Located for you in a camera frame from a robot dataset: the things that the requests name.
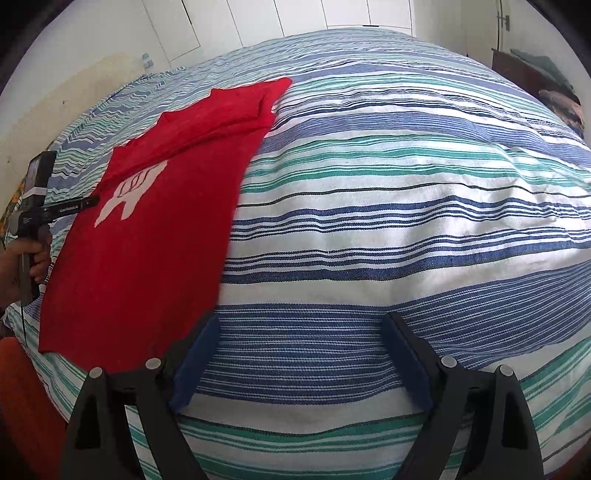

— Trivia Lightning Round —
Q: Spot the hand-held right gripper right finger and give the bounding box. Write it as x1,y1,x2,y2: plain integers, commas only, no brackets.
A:
381,314,539,480

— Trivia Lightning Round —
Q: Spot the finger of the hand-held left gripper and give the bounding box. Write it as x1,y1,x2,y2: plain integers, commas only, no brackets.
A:
44,194,101,219

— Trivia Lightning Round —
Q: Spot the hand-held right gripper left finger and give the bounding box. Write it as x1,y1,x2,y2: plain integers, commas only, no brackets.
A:
59,316,222,480

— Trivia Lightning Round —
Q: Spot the red knit sweater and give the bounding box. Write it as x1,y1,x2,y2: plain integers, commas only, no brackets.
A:
38,77,294,372

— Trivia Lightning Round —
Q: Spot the pile of clothes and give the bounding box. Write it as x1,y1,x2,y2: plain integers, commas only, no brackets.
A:
510,48,585,139

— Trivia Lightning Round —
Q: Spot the person's left hand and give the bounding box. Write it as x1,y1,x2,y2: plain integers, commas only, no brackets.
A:
0,241,52,303

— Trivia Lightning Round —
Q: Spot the floral orange bed sheet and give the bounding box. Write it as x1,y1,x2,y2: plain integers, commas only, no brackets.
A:
0,180,26,250

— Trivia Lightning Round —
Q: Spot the beige headboard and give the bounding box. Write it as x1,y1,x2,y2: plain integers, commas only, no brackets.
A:
0,53,153,204

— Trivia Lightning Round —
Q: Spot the striped bed duvet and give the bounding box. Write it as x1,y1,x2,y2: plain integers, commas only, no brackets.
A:
2,25,591,480

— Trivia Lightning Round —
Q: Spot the white wardrobe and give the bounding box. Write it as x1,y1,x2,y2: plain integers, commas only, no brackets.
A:
141,0,416,65

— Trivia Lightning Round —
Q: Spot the white door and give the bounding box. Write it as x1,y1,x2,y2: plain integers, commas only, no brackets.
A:
462,0,509,61

